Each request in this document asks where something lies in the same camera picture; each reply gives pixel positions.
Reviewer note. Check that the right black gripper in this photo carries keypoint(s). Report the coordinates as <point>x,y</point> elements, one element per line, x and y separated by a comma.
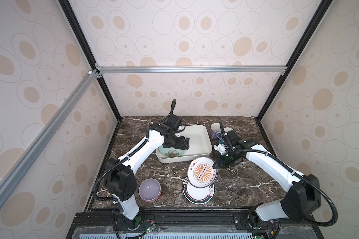
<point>219,164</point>

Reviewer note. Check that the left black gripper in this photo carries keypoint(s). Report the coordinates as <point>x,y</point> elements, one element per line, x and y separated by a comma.
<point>180,145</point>

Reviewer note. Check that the green floral ceramic plate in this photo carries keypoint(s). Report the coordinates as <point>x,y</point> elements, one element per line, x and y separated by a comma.
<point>170,152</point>

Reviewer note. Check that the white plastic bin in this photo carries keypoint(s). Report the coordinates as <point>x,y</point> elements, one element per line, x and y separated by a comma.
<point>199,145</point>

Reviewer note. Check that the white plate orange sunburst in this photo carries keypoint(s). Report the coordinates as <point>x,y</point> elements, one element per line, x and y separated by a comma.
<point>201,173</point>

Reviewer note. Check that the white plate dark green rim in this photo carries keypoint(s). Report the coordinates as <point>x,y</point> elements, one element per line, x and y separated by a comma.
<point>197,195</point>

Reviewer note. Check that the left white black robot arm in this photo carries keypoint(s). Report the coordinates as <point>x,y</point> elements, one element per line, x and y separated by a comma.
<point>118,183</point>

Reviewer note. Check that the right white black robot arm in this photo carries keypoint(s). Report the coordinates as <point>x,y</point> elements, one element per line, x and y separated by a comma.
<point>303,192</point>

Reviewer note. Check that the light blue ceramic mug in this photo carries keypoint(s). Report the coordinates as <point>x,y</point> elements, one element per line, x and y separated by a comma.
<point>219,134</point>

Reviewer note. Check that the purple ceramic mug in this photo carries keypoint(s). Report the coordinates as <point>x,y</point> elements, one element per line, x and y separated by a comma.
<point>214,128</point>

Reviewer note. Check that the purple bowl red rim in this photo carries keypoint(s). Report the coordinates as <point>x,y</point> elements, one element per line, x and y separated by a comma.
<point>150,190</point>

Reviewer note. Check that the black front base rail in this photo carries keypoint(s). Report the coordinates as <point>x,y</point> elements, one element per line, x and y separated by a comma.
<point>189,223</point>

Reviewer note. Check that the horizontal aluminium frame bar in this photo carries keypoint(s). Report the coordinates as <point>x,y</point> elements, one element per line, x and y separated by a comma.
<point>189,69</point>

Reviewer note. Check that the left slanted aluminium frame bar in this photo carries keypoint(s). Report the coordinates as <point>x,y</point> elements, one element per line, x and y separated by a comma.
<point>20,169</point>

